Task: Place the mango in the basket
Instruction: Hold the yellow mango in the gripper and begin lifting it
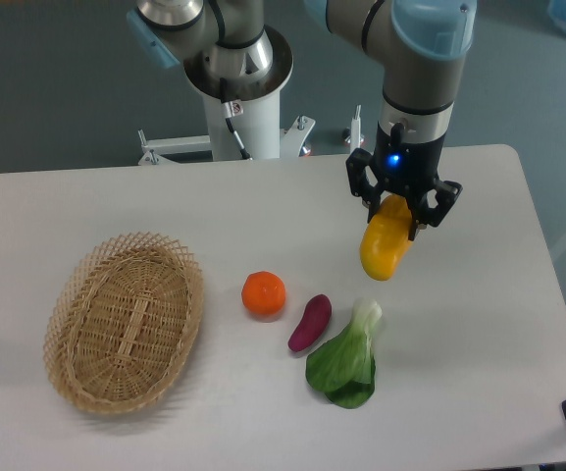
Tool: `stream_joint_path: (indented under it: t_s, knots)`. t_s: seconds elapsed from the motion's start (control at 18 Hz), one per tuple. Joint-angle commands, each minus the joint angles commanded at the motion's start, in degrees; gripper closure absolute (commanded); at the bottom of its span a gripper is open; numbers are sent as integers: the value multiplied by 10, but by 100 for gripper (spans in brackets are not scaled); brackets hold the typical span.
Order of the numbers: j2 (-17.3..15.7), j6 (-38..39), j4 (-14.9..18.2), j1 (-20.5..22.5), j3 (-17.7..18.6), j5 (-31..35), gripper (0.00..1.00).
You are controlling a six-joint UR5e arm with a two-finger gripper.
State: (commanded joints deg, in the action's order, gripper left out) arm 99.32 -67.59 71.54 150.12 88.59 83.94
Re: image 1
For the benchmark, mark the woven wicker basket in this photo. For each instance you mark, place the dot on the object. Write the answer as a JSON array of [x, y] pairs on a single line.
[[124, 323]]

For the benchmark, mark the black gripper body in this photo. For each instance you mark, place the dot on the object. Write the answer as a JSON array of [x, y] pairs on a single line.
[[411, 168]]

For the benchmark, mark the green bok choy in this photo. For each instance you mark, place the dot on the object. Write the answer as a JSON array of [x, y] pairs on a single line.
[[343, 369]]

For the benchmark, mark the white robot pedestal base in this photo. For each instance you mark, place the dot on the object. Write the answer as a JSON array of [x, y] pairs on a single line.
[[240, 89]]

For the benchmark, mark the yellow mango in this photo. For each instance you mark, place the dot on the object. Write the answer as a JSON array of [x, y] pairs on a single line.
[[386, 239]]

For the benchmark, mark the purple sweet potato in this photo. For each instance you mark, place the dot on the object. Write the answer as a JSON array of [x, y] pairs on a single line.
[[316, 317]]

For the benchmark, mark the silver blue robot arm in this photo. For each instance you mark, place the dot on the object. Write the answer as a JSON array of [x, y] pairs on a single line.
[[421, 45]]

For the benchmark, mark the orange tangerine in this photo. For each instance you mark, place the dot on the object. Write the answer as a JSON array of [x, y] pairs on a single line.
[[263, 293]]

